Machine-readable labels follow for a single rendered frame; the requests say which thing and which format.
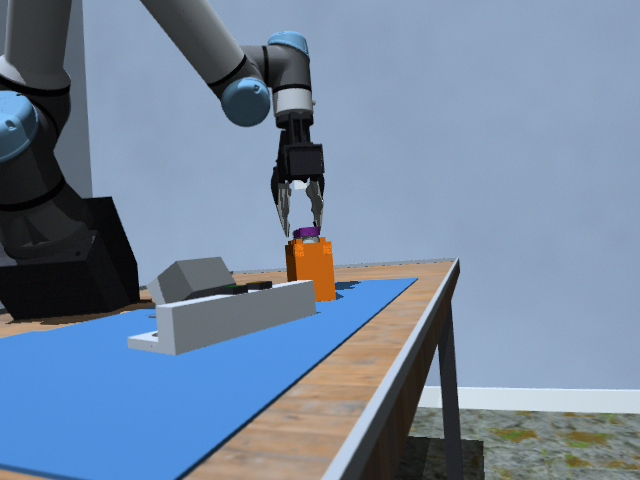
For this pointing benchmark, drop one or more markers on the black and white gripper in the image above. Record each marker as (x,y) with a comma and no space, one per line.
(304,163)

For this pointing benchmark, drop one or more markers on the blue flat mat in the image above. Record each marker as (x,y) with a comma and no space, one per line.
(77,404)

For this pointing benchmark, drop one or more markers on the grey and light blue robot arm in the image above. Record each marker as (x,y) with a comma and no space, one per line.
(38,214)

